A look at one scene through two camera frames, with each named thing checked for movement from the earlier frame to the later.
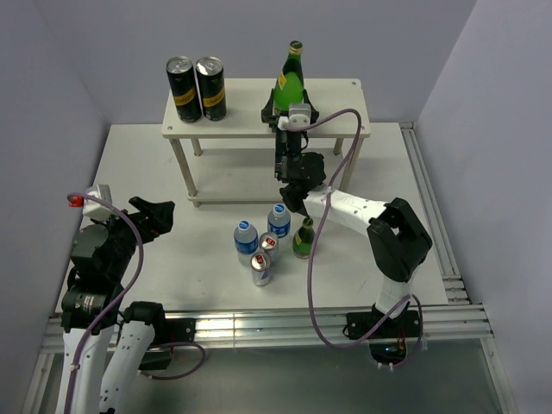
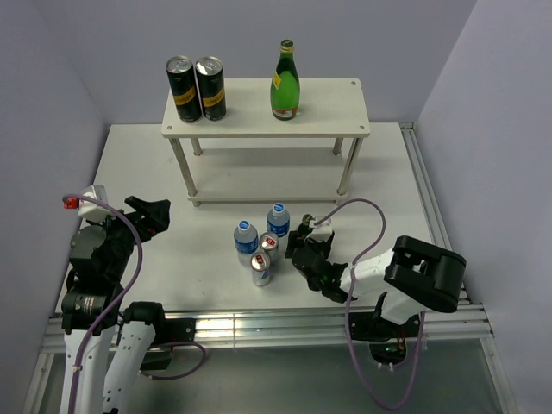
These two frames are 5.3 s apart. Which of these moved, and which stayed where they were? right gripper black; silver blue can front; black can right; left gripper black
Moved: right gripper black
Stayed: black can right; left gripper black; silver blue can front
